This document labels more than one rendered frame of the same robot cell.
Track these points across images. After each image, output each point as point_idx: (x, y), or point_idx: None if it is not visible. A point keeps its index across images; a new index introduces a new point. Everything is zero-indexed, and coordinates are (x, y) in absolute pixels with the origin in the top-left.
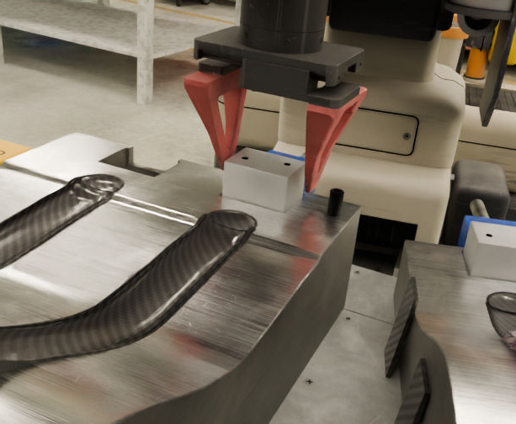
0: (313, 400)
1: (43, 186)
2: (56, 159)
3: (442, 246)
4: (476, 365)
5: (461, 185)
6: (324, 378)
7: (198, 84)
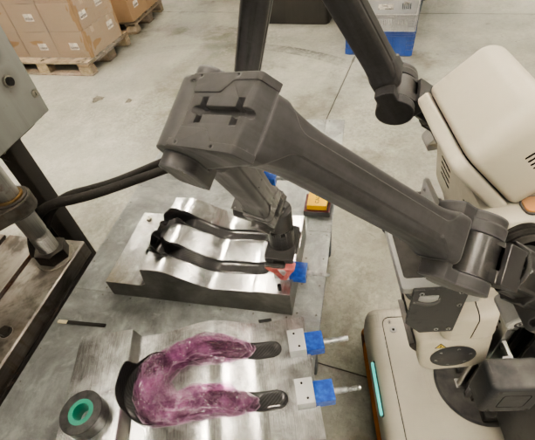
0: (246, 315)
1: None
2: None
3: (304, 327)
4: (211, 326)
5: (487, 360)
6: (256, 316)
7: None
